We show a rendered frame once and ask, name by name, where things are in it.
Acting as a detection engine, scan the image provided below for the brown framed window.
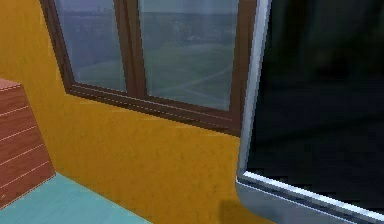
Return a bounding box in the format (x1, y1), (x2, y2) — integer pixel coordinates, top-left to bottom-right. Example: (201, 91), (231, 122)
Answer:
(39, 0), (258, 138)

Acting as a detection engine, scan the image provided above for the silver framed television set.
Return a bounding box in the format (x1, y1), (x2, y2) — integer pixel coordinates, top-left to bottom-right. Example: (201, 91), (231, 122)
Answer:
(235, 0), (384, 224)

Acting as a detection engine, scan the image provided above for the reddish wooden chest of drawers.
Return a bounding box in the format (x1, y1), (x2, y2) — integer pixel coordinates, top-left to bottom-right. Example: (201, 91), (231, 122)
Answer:
(0, 78), (57, 211)

